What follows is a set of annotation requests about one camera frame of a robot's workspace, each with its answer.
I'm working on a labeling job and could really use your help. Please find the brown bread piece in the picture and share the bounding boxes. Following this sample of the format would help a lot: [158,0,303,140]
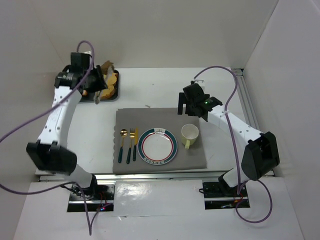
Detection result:
[100,60,115,75]

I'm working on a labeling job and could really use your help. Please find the metal tongs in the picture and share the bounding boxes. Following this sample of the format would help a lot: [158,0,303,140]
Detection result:
[93,90,102,105]

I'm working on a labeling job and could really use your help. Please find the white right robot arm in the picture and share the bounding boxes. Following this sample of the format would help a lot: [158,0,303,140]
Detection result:
[177,83,280,195]

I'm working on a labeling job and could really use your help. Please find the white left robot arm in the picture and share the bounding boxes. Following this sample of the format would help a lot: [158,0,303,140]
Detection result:
[26,52,107,196]

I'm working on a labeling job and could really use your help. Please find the round bread on tray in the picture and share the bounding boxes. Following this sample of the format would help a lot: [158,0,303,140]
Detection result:
[104,72,118,86]

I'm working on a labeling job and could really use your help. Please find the orange bread on tray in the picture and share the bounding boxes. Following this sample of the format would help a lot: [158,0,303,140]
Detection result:
[100,85,115,99]

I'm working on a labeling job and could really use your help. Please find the dark green tray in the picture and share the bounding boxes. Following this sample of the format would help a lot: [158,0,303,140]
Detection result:
[80,70,120,103]

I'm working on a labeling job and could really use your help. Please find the pale green mug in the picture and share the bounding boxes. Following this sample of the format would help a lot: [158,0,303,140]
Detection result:
[181,123,199,149]

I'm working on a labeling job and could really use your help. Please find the white plate teal red rim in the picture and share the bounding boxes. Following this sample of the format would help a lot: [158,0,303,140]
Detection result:
[137,128,178,166]

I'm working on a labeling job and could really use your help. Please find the grey cloth placemat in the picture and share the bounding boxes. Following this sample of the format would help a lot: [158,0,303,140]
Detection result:
[112,108,207,174]

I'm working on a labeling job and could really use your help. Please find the aluminium frame rail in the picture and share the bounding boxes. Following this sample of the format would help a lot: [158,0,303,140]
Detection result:
[232,68,280,181]

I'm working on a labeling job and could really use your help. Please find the gold spoon green handle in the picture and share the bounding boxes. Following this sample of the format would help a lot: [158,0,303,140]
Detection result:
[117,129,128,163]

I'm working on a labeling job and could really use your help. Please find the gold fork green handle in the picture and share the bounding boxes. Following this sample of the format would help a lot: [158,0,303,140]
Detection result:
[126,128,136,164]

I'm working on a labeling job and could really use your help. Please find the gold knife green handle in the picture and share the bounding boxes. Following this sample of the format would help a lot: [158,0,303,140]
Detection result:
[132,127,139,162]

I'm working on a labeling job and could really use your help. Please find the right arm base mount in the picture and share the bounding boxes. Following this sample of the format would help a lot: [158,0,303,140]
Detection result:
[198,182,250,210]

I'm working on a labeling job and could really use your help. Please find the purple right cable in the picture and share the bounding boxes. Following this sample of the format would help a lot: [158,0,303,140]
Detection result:
[192,65,273,224]

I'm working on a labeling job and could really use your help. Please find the purple cable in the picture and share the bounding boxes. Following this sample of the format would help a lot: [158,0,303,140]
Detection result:
[192,65,273,224]
[0,40,113,236]

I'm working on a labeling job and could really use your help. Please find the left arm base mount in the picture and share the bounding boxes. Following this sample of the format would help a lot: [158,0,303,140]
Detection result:
[67,184,115,213]

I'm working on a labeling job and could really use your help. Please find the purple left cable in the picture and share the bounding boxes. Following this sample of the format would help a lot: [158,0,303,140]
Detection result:
[0,40,113,236]

